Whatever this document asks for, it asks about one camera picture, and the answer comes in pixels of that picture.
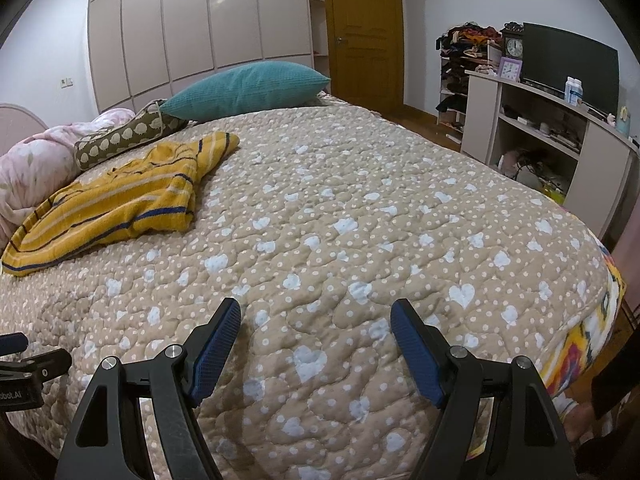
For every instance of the colourful geometric patterned blanket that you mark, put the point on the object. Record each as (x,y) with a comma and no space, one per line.
(557,309)

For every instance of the shelf with piled clothes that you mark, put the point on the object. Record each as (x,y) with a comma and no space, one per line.
(463,49)

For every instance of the purple square clock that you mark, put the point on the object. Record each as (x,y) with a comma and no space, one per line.
(510,68)

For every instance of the pink rounded headboard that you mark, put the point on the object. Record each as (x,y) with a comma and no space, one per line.
(17,124)

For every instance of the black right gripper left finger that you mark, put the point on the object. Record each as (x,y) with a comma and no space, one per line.
(106,439)

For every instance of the white tv cabinet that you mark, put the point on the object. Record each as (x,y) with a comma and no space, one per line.
(592,159)

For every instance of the beige heart quilted bedspread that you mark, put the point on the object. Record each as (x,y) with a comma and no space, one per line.
(322,218)

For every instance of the olive hedgehog bolster pillow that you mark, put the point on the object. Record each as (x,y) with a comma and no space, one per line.
(148,125)

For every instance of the white wall switch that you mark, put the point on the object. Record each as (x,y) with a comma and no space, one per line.
(66,82)

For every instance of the yellow blue striped sweater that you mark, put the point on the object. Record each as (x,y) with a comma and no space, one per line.
(154,193)

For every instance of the white plastic bottles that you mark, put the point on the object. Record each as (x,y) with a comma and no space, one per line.
(573,91)

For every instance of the pale pink wardrobe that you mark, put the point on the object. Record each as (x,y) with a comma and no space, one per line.
(141,50)

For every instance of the black flat television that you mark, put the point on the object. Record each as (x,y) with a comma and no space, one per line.
(551,55)

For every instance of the brown wooden door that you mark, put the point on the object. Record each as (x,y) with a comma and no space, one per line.
(366,52)

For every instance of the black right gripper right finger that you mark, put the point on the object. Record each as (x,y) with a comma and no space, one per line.
(496,420)

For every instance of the pink floral fleece blanket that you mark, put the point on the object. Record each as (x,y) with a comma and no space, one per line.
(33,169)

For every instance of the dark ornate table clock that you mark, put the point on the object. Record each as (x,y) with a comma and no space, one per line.
(512,37)

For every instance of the teal knitted pillow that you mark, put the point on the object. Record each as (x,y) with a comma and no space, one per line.
(248,88)

